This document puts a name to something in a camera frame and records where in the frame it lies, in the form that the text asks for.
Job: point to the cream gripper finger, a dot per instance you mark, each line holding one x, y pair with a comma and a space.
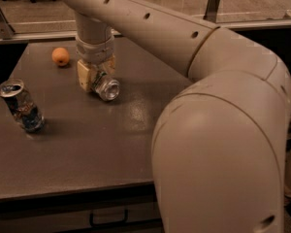
109, 65
86, 73

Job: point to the green silver 7up can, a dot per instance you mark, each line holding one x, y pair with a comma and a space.
105, 86

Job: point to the blue silver soda can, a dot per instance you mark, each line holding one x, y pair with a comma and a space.
21, 105

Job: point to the black drawer handle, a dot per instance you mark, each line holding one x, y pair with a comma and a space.
108, 218

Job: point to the orange fruit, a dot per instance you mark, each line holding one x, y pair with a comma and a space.
60, 56

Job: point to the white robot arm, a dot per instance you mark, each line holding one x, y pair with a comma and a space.
218, 148

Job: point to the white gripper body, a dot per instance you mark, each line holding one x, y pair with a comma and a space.
94, 52

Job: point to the right metal railing post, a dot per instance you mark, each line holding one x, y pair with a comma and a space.
211, 10

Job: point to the grey cabinet drawer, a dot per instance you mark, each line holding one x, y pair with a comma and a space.
143, 217

